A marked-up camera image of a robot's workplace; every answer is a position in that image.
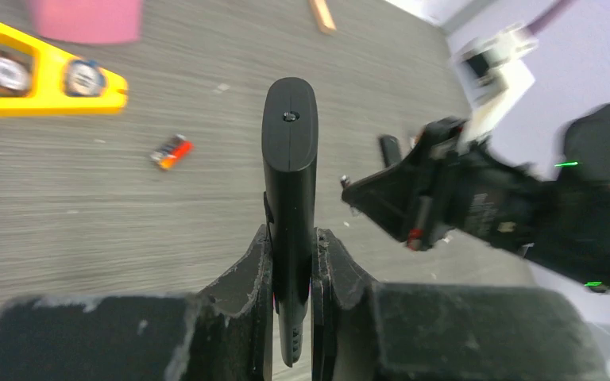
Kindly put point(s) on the pink metronome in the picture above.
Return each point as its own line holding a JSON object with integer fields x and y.
{"x": 87, "y": 21}

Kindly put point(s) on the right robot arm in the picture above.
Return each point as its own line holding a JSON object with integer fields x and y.
{"x": 562, "y": 225}

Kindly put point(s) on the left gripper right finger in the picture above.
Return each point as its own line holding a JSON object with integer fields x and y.
{"x": 363, "y": 329}

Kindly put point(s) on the orange battery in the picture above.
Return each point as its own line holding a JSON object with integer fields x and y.
{"x": 167, "y": 155}

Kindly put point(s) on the yellow triangular holder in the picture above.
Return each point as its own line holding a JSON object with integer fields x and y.
{"x": 39, "y": 79}

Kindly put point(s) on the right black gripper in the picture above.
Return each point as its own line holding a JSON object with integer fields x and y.
{"x": 421, "y": 199}

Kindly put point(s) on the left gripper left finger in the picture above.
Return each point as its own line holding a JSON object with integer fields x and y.
{"x": 223, "y": 332}

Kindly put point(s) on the black remote control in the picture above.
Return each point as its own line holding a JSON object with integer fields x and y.
{"x": 289, "y": 146}

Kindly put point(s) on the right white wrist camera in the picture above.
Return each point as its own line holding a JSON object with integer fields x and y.
{"x": 494, "y": 77}

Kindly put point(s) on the wooden block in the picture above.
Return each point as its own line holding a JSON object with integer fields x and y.
{"x": 323, "y": 16}

